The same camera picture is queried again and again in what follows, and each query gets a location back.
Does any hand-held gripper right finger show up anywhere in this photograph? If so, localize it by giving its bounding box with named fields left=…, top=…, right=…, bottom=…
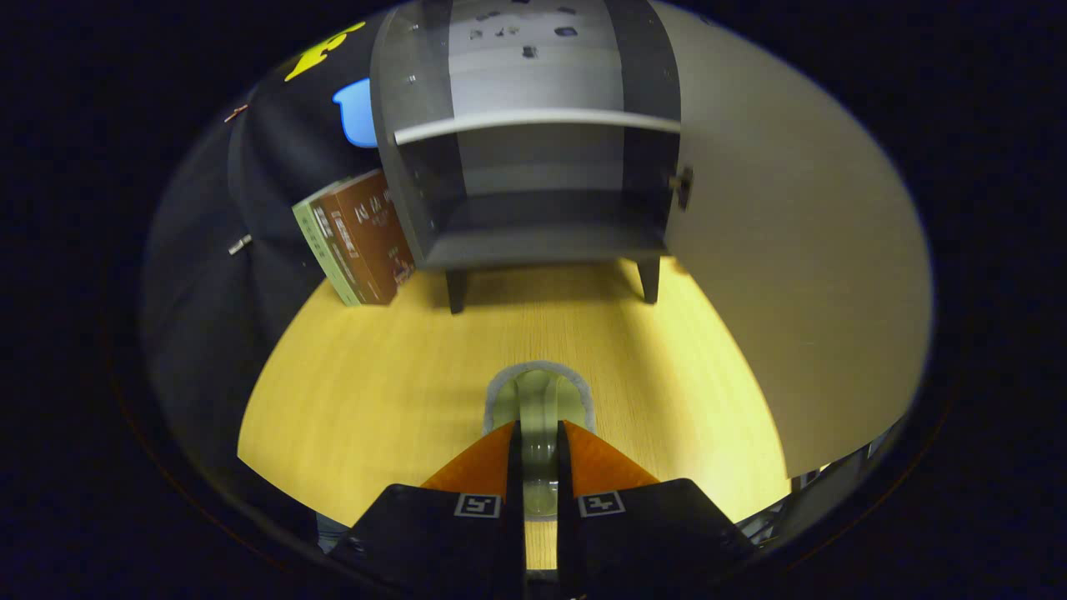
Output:
left=556, top=421, right=755, bottom=600

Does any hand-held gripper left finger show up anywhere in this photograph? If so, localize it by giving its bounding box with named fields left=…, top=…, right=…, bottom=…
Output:
left=329, top=421, right=526, bottom=600

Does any small pale green box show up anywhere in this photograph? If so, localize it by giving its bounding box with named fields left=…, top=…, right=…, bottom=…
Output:
left=482, top=360, right=597, bottom=522

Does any dark grey cabinet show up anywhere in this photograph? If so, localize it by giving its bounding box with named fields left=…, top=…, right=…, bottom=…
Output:
left=369, top=0, right=693, bottom=316

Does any dark brown book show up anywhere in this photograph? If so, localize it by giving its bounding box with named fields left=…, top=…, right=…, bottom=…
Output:
left=310, top=196, right=376, bottom=307

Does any green book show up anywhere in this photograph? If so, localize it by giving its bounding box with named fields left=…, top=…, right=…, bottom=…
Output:
left=292, top=187, right=361, bottom=308

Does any black backdrop cloth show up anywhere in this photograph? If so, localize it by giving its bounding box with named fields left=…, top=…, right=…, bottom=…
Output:
left=142, top=8, right=393, bottom=534

